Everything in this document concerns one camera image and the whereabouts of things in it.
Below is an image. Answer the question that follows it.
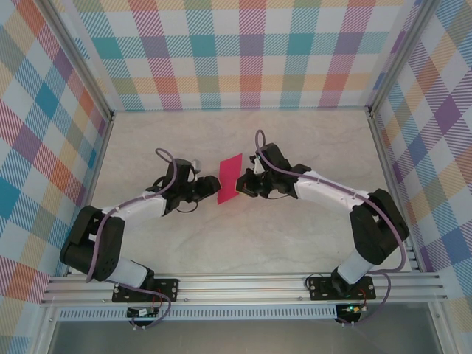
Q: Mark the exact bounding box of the aluminium side rail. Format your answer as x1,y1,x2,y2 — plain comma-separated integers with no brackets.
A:
367,108,423,274
64,112,115,277

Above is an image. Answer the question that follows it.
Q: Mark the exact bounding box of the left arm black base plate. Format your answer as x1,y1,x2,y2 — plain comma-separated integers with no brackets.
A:
111,277,181,304

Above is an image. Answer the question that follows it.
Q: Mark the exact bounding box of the red black wire pair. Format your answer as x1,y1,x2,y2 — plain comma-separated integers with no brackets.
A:
353,287,369,309
150,289,166,313

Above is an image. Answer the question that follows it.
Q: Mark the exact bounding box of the aluminium corner post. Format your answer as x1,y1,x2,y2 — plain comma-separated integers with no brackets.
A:
43,0,114,122
367,0,424,115

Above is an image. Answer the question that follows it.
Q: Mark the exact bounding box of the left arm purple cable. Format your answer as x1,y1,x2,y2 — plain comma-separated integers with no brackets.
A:
85,147,185,331

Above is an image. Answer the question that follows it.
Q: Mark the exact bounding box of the aluminium frame leg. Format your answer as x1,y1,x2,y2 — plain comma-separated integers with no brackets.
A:
423,300,457,354
31,304,62,354

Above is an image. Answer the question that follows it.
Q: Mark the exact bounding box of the perforated metal cable tray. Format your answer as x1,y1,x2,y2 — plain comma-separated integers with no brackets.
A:
57,308,342,322

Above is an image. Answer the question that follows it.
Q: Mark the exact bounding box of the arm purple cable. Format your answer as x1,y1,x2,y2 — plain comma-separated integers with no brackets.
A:
254,128,409,328
85,147,185,331

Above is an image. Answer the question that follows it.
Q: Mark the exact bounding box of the black circuit board with label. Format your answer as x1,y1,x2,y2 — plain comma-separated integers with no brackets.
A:
126,305,160,319

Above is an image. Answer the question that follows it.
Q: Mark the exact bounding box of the aluminium mounting rail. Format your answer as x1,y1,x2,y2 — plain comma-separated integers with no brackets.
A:
41,273,449,306

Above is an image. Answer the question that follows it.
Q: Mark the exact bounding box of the red cloth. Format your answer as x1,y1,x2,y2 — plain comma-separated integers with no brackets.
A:
215,153,244,205

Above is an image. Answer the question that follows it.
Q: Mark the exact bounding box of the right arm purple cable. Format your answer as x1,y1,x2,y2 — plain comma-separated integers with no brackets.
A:
254,128,409,328

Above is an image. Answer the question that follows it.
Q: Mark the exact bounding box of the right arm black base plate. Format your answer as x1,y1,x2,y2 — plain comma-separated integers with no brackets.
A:
307,274,376,302

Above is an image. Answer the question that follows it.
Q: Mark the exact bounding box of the circuit board with lit LED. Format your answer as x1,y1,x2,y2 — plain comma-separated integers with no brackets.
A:
336,302,366,315

